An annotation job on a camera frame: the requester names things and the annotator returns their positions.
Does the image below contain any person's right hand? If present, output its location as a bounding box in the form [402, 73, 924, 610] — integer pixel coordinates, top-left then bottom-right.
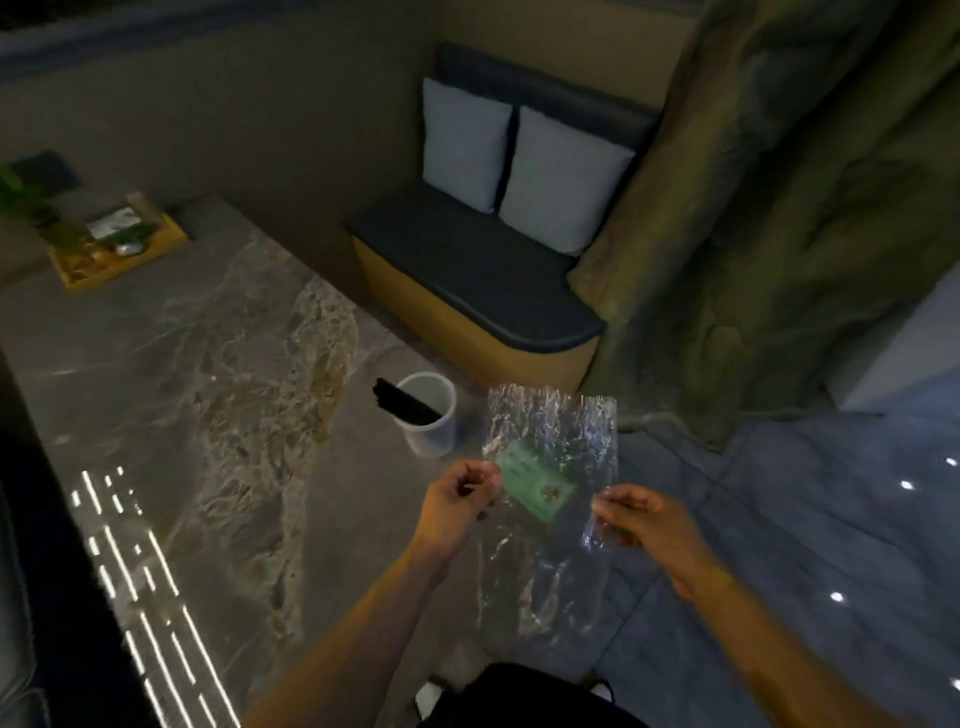
[591, 483, 732, 600]

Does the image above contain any person's left hand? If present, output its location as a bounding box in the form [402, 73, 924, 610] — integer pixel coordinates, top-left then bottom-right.
[410, 459, 504, 564]

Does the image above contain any clear plastic bag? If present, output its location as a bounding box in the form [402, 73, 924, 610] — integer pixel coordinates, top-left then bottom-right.
[477, 384, 621, 661]

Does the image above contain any person's right forearm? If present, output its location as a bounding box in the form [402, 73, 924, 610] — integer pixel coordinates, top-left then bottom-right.
[690, 570, 935, 728]

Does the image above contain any person's left forearm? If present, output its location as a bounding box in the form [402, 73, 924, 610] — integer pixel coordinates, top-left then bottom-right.
[241, 538, 451, 728]

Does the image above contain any green card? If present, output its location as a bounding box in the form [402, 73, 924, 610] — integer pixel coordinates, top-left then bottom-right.
[498, 439, 577, 525]

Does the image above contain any white cup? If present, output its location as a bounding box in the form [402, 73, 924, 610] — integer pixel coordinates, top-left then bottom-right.
[393, 372, 459, 460]

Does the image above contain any black sticks bundle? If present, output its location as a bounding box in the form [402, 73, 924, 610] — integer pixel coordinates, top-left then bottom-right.
[372, 377, 444, 429]

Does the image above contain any dark cushioned bench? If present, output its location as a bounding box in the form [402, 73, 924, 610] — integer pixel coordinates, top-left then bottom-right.
[343, 39, 661, 395]

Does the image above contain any person's black clothing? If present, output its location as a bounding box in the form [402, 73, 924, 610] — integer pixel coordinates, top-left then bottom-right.
[416, 661, 650, 728]

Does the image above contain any light grey pillow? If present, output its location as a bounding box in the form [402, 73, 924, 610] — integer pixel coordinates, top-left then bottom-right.
[420, 76, 516, 215]
[498, 105, 637, 258]

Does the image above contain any artificial rock column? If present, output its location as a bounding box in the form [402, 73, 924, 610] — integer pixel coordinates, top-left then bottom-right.
[566, 0, 960, 451]

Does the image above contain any yellow wooden tray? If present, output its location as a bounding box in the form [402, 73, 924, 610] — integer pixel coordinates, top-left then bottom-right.
[46, 210, 190, 292]

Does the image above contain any white sachet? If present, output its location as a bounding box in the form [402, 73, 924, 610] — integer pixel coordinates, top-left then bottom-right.
[85, 207, 144, 241]

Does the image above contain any green plant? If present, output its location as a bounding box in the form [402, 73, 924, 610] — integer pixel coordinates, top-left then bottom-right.
[0, 166, 84, 252]

